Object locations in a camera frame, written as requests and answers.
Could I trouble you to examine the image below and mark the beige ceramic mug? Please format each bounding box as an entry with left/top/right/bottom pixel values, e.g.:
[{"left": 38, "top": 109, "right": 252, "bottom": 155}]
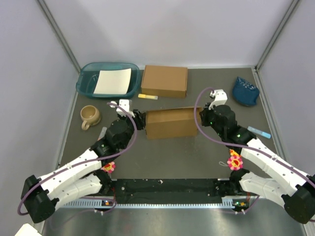
[{"left": 80, "top": 105, "right": 101, "bottom": 131}]

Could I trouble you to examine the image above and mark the grey slotted cable duct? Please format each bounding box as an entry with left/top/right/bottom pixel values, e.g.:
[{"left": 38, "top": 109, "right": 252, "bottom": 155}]
[{"left": 61, "top": 198, "right": 248, "bottom": 209}]

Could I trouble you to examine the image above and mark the pink flower toy left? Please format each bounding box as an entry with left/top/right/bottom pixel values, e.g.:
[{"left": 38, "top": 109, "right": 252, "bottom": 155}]
[{"left": 101, "top": 161, "right": 116, "bottom": 174}]

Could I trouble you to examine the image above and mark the white object bottom corner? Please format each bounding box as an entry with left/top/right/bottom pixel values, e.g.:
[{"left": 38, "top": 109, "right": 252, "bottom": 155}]
[{"left": 15, "top": 223, "right": 42, "bottom": 236}]

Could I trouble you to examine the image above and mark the pink flower toy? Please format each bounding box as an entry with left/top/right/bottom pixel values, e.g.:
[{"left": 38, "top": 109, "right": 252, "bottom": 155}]
[
  {"left": 227, "top": 156, "right": 243, "bottom": 171},
  {"left": 101, "top": 161, "right": 116, "bottom": 174}
]

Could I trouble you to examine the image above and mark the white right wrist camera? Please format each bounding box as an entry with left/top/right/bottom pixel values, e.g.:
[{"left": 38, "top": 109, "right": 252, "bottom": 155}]
[{"left": 209, "top": 89, "right": 227, "bottom": 110}]

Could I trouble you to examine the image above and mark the grey orange marker pen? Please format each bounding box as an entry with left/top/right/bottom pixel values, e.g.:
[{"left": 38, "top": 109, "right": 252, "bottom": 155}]
[{"left": 98, "top": 127, "right": 107, "bottom": 141}]

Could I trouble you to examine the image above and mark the brown cardboard box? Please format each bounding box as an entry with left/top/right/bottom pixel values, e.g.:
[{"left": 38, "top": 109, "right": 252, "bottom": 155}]
[
  {"left": 141, "top": 65, "right": 188, "bottom": 98},
  {"left": 146, "top": 107, "right": 198, "bottom": 140}
]

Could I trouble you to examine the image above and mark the dark blue crumpled bag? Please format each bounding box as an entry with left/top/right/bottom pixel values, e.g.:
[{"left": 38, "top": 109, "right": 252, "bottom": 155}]
[{"left": 232, "top": 77, "right": 260, "bottom": 106}]

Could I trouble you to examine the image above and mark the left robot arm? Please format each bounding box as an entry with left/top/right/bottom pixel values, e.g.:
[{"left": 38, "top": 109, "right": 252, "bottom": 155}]
[{"left": 18, "top": 109, "right": 146, "bottom": 223}]

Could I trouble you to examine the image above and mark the light blue pen right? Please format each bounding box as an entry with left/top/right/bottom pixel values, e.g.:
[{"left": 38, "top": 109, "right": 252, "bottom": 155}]
[{"left": 247, "top": 126, "right": 271, "bottom": 139}]

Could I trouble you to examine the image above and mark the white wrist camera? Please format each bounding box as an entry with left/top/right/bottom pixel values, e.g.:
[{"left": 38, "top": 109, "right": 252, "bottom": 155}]
[
  {"left": 109, "top": 99, "right": 135, "bottom": 118},
  {"left": 209, "top": 89, "right": 227, "bottom": 110}
]

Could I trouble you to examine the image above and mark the orange flower toy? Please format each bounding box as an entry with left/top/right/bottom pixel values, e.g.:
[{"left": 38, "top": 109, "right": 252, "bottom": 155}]
[{"left": 229, "top": 149, "right": 241, "bottom": 158}]

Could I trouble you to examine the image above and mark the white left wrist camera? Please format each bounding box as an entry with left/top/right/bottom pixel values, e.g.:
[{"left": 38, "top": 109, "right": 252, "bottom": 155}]
[{"left": 109, "top": 99, "right": 135, "bottom": 118}]

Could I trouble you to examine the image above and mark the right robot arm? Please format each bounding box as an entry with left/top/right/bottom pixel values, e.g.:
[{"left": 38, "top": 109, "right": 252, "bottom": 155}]
[{"left": 197, "top": 103, "right": 315, "bottom": 224}]

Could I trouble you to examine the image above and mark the teal plastic bin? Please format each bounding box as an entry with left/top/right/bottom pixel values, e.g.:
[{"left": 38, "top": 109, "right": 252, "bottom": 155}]
[{"left": 76, "top": 62, "right": 141, "bottom": 99}]

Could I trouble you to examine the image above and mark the pink flower toy right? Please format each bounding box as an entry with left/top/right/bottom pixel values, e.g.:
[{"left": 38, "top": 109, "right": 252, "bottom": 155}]
[{"left": 227, "top": 156, "right": 243, "bottom": 171}]

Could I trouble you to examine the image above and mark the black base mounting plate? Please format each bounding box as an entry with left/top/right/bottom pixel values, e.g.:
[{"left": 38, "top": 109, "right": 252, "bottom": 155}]
[{"left": 83, "top": 178, "right": 261, "bottom": 205}]

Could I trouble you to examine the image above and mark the white paper sheet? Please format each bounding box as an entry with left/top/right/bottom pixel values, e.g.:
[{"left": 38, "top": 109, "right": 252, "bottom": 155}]
[{"left": 94, "top": 68, "right": 132, "bottom": 95}]

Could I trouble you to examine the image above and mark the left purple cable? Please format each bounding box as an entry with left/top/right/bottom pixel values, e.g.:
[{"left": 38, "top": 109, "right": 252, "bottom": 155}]
[{"left": 17, "top": 102, "right": 138, "bottom": 216}]

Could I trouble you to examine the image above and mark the yellow white marker pen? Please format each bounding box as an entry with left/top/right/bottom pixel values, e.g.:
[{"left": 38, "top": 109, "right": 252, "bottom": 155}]
[{"left": 138, "top": 93, "right": 158, "bottom": 100}]

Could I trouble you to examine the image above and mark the folded brown cardboard box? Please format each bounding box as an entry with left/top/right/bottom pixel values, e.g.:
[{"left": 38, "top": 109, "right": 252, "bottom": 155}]
[{"left": 141, "top": 65, "right": 188, "bottom": 98}]

